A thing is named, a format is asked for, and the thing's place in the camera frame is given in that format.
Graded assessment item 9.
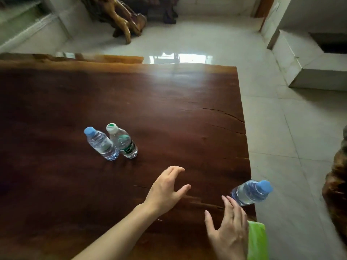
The person's left hand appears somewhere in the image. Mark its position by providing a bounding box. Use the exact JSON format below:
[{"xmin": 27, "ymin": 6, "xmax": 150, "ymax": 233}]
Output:
[{"xmin": 143, "ymin": 166, "xmax": 192, "ymax": 217}]

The person's right hand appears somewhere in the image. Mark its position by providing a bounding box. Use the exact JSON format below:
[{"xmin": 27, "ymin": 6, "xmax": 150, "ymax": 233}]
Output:
[{"xmin": 204, "ymin": 195, "xmax": 250, "ymax": 260}]

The green tissue pack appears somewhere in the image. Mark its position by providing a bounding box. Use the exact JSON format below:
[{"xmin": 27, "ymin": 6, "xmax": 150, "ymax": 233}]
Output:
[{"xmin": 247, "ymin": 221, "xmax": 269, "ymax": 260}]

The blue-capped clear water bottle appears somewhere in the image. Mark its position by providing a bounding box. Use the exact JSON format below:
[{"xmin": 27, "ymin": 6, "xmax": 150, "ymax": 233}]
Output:
[
  {"xmin": 83, "ymin": 126, "xmax": 120, "ymax": 161},
  {"xmin": 230, "ymin": 180, "xmax": 274, "ymax": 207}
]

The green-label white-capped water bottle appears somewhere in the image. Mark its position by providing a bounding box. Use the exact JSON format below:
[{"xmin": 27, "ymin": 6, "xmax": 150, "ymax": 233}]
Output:
[{"xmin": 106, "ymin": 123, "xmax": 138, "ymax": 159}]

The person's left forearm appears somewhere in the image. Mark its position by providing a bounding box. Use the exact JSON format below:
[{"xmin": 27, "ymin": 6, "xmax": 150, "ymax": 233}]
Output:
[{"xmin": 71, "ymin": 203, "xmax": 158, "ymax": 260}]

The glossy root stump table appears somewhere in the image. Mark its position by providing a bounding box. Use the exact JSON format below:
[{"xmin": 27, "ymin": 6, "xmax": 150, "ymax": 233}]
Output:
[{"xmin": 322, "ymin": 127, "xmax": 347, "ymax": 239}]

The dark wooden table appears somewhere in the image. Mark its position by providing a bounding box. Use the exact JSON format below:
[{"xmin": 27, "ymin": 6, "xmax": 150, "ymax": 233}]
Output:
[{"xmin": 0, "ymin": 60, "xmax": 257, "ymax": 260}]

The light wooden bench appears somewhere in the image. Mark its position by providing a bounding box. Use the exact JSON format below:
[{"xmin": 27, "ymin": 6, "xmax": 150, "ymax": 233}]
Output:
[{"xmin": 0, "ymin": 52, "xmax": 145, "ymax": 64}]

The white stone platform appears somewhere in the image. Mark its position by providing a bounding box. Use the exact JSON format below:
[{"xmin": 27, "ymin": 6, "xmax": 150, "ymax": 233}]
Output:
[{"xmin": 272, "ymin": 29, "xmax": 347, "ymax": 92}]

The wooden root carving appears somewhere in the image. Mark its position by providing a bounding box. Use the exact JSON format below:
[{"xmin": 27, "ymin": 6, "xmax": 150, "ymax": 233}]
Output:
[{"xmin": 77, "ymin": 0, "xmax": 147, "ymax": 45}]

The dark wooden stand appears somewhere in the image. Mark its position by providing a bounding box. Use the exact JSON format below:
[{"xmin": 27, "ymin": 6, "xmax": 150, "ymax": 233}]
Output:
[{"xmin": 116, "ymin": 0, "xmax": 179, "ymax": 25}]

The white shelf cabinet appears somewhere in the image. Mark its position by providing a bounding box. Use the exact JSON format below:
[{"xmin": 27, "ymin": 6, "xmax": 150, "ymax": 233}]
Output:
[{"xmin": 0, "ymin": 0, "xmax": 72, "ymax": 53}]

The brown door frame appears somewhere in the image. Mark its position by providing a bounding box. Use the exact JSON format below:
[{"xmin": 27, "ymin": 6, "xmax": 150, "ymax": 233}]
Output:
[{"xmin": 254, "ymin": 0, "xmax": 277, "ymax": 19}]

